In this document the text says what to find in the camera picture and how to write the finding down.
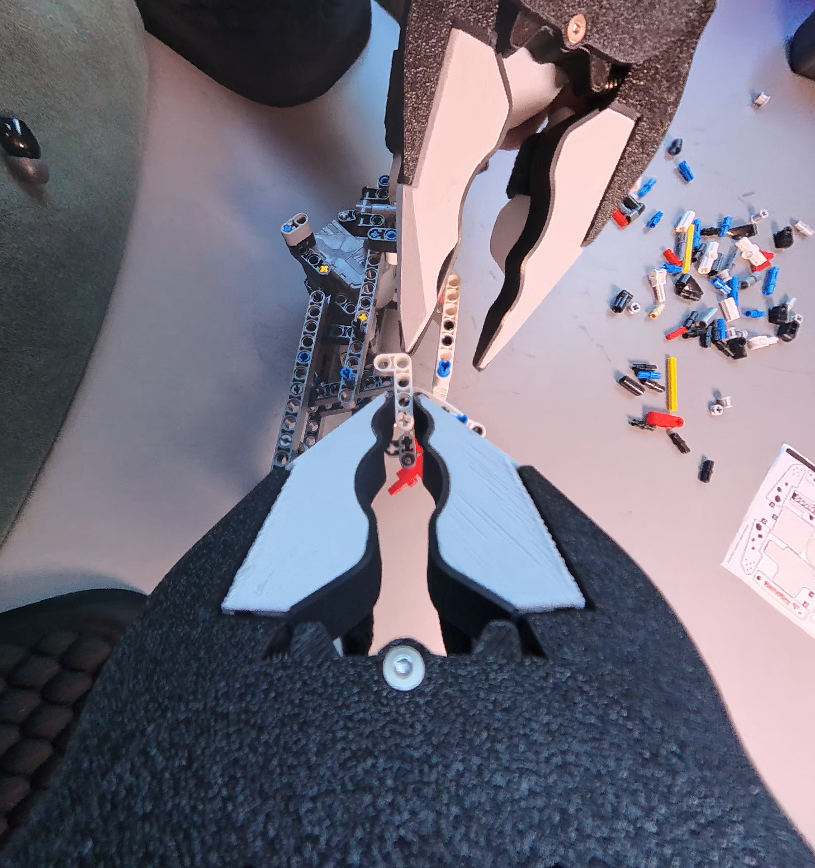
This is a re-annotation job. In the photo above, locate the grey desk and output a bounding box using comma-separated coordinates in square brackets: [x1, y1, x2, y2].
[0, 0, 815, 868]

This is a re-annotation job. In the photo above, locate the pile of small toy brick parts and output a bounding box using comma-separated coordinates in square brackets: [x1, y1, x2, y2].
[609, 136, 815, 482]

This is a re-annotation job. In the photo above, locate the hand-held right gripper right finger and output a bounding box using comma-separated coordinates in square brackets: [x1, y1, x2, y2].
[415, 394, 585, 611]

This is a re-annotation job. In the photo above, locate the black toy vehicle chassis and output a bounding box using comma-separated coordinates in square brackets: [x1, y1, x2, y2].
[272, 177, 463, 473]

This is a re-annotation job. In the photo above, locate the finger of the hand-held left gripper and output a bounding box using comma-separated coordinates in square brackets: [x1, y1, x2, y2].
[398, 28, 514, 354]
[473, 106, 639, 370]

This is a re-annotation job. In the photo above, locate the white sticker sheet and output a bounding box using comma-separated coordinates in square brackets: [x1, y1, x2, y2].
[723, 443, 815, 652]

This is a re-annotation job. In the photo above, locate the white toy brick beam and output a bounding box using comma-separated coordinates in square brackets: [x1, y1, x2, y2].
[374, 350, 419, 442]

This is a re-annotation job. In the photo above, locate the black earphone cable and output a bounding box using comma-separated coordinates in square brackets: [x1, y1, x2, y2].
[0, 116, 45, 164]

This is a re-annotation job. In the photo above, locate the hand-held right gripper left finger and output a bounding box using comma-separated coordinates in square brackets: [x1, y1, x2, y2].
[225, 396, 385, 618]

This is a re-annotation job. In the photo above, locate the person's green sweater torso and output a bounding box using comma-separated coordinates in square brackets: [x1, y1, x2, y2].
[0, 0, 151, 584]

